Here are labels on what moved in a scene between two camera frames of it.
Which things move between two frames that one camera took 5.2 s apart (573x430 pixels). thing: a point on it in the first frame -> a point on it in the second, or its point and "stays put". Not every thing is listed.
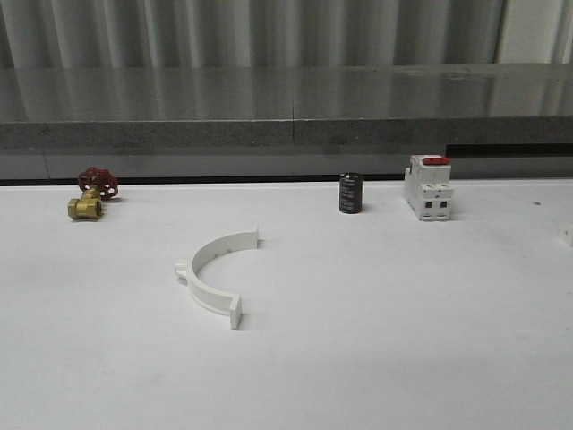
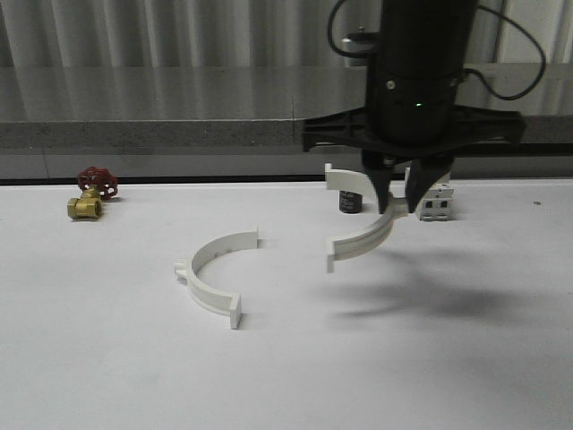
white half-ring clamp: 567,236 -> 342,179
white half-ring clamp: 213,299 stays put
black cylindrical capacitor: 351,193 stays put
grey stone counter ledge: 50,107 stays put
